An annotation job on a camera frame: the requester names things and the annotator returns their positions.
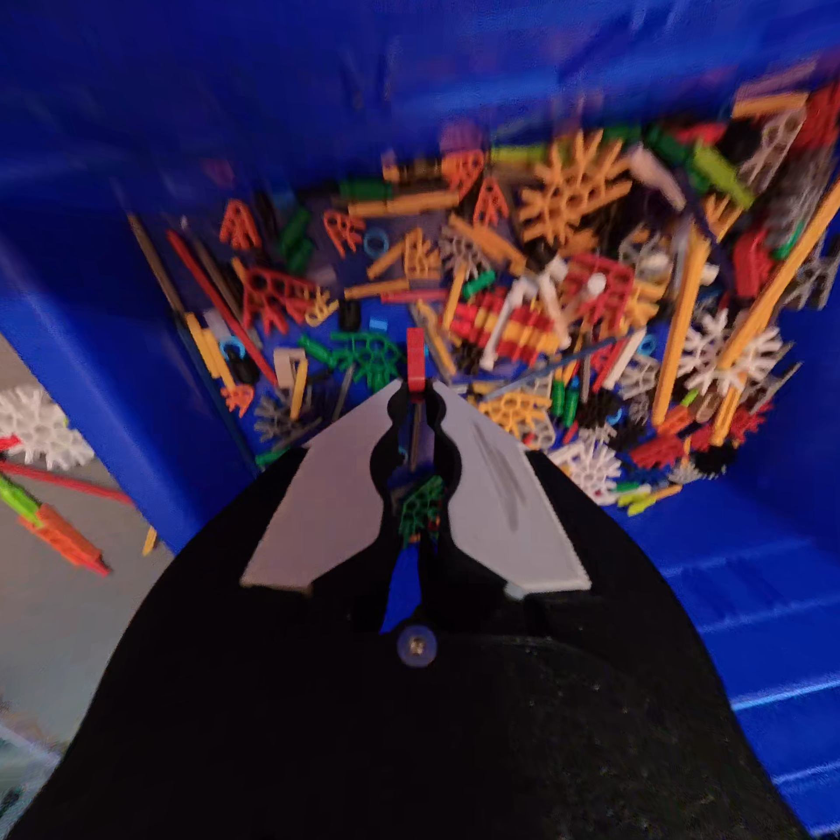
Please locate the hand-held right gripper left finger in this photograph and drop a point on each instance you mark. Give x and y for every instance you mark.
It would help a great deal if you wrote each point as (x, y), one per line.
(315, 512)

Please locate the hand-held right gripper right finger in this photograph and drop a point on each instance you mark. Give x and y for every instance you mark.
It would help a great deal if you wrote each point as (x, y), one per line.
(518, 518)

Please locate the yellow plastic rod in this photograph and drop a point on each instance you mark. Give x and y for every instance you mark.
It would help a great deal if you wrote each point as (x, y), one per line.
(149, 541)

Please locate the small red plastic piece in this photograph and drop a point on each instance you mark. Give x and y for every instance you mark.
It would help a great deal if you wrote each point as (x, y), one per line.
(415, 358)

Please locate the colourful construction wheel model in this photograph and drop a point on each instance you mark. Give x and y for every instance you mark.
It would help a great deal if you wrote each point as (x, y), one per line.
(59, 531)

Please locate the pile of colourful construction pieces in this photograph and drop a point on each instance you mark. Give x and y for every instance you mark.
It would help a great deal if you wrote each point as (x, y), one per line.
(571, 190)

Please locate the blue plastic bin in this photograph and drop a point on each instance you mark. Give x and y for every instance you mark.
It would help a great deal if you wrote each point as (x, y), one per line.
(197, 98)

